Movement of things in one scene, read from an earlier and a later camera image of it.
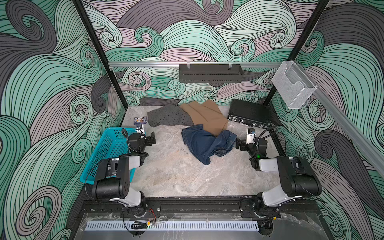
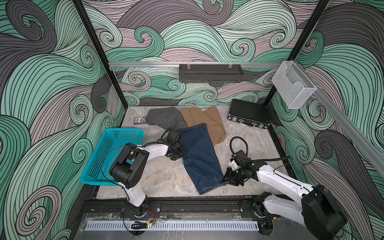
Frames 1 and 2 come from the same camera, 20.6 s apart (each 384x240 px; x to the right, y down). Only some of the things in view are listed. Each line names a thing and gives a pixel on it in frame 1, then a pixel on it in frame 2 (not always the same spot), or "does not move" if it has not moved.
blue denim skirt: x=203 y=144 to x=201 y=157
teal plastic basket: x=113 y=142 does not move
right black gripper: x=243 y=143 to x=228 y=178
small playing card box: x=141 y=120 does not move
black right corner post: x=273 y=89 does not move
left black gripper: x=148 y=142 to x=182 y=152
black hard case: x=249 y=112 does not move
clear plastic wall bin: x=293 y=85 does not move
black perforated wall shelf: x=210 y=73 does not move
